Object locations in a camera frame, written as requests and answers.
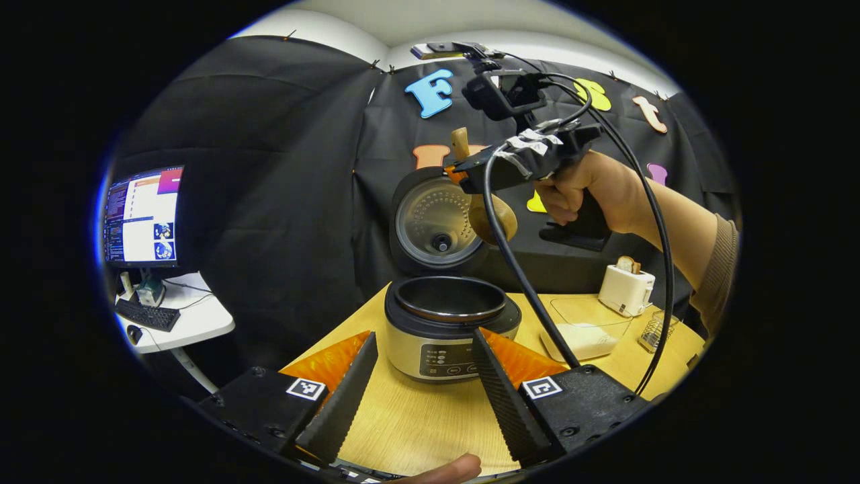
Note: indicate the black computer mouse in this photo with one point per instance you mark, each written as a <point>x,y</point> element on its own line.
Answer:
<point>134,334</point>

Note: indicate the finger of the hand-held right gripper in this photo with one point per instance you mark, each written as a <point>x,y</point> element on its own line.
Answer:
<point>494,171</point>

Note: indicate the wooden spoon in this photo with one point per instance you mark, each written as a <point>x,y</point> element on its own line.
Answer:
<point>500,225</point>

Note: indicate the heap of white rice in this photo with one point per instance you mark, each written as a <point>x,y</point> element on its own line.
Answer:
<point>591,339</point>

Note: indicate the toasted bread slice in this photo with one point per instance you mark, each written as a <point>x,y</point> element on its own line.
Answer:
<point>628,265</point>

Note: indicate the white side table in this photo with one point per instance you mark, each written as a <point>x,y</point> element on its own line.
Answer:
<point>201,319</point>

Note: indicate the silver black rice cooker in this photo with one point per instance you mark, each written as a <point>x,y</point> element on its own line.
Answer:
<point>430,336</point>

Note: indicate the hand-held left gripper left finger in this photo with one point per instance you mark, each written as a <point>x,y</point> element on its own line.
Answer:
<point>346,396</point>

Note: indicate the computer monitor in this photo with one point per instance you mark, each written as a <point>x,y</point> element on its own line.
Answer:
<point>144,218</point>

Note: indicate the teal desk device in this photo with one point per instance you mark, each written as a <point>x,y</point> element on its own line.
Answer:
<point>151,292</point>

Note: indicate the clear plastic container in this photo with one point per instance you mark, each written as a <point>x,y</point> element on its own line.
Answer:
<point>605,312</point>

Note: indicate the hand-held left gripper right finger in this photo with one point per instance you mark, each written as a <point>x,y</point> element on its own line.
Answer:
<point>504,396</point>

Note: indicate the black backdrop cloth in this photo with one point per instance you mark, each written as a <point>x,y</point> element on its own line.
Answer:
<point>269,202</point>

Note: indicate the white toaster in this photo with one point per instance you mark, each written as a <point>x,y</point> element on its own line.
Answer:
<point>625,292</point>

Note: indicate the black keyboard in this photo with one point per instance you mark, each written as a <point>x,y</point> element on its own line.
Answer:
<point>148,314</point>

